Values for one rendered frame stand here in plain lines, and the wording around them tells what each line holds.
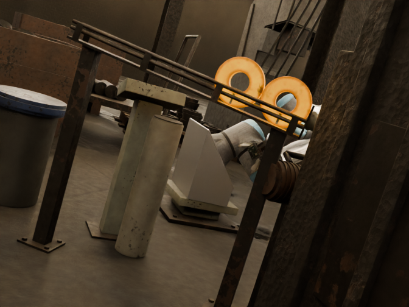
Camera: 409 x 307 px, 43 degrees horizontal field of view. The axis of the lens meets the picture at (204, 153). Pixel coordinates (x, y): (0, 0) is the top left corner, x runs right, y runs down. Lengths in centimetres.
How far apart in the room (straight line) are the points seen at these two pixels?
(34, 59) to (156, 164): 186
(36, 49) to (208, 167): 156
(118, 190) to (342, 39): 318
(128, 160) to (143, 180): 17
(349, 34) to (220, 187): 265
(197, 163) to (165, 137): 66
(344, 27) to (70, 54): 242
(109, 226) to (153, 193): 29
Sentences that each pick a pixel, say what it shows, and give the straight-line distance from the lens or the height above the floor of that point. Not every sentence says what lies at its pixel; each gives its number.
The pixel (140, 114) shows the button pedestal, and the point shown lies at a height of 50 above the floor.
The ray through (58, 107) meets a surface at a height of 42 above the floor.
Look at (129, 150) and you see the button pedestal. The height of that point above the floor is 35.
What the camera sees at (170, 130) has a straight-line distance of 183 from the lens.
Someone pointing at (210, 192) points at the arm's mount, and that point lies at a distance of 252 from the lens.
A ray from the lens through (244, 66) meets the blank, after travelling 159.
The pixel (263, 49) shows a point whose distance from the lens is 694.
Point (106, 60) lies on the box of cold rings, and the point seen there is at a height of 54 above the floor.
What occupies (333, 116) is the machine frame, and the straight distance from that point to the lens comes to 131.
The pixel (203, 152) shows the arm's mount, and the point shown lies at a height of 36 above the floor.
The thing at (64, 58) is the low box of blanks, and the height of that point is 53.
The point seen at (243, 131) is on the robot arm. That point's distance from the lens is 262.
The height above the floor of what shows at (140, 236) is 9.
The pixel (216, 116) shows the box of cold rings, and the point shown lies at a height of 33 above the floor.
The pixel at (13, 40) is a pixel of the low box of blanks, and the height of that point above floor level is 56.
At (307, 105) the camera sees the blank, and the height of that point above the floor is 72.
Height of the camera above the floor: 72
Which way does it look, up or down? 9 degrees down
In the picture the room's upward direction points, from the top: 17 degrees clockwise
